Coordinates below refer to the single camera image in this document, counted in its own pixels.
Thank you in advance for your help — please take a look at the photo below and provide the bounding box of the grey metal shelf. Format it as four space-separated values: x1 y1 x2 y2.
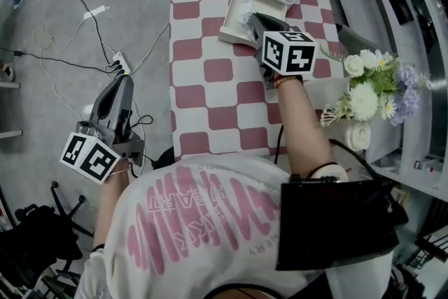
321 0 448 201

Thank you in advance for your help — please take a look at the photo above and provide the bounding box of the white purple flower bouquet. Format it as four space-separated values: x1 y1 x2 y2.
319 48 432 129

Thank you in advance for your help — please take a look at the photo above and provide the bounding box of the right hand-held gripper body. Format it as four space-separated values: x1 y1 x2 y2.
257 30 316 90

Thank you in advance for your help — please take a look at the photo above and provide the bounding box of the white cable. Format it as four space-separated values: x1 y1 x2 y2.
129 22 172 74

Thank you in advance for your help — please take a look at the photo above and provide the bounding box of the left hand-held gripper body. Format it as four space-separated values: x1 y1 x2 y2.
59 111 144 183

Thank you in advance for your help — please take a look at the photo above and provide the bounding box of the person's black shoe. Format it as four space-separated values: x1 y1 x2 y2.
153 146 176 172

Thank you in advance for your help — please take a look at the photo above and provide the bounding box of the white tissue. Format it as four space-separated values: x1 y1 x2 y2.
237 0 260 28

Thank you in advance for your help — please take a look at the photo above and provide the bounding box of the thin gold bangle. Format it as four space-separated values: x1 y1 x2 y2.
111 165 134 179

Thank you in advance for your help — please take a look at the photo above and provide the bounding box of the red white checkered table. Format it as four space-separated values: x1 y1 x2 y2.
169 0 351 162

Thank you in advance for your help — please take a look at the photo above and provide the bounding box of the person's white printed shirt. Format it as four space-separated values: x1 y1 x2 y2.
75 153 393 299

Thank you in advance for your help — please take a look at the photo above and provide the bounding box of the person's left forearm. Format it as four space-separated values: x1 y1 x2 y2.
92 164 133 250

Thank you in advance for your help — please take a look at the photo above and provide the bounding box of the person's right forearm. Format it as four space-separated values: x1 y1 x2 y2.
276 78 336 176

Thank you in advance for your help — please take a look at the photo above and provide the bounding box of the red beaded bracelet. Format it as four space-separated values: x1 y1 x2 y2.
273 74 304 89

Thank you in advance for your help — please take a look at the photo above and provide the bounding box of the white metal frame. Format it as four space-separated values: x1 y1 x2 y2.
0 80 24 141

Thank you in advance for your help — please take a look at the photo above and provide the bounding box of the white power strip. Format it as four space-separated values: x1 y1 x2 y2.
111 51 132 76

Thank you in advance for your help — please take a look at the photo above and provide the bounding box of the black office chair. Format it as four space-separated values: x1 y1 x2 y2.
0 180 96 293

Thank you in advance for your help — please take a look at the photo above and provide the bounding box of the black shoulder pouch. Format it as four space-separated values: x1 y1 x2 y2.
275 174 410 272

